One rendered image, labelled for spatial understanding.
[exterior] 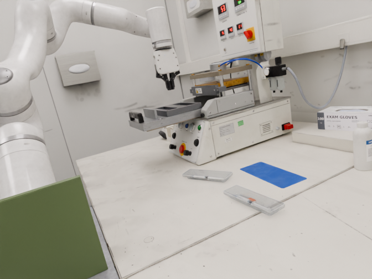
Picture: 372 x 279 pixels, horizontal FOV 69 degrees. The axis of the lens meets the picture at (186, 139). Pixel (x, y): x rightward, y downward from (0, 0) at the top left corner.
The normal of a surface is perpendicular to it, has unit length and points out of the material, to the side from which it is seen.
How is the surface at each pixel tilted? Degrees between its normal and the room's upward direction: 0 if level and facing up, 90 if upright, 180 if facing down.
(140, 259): 0
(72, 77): 90
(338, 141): 90
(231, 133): 90
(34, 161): 52
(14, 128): 42
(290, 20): 90
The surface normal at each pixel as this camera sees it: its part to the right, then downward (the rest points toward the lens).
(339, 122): -0.80, 0.29
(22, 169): 0.28, -0.61
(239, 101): 0.44, 0.14
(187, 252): -0.18, -0.95
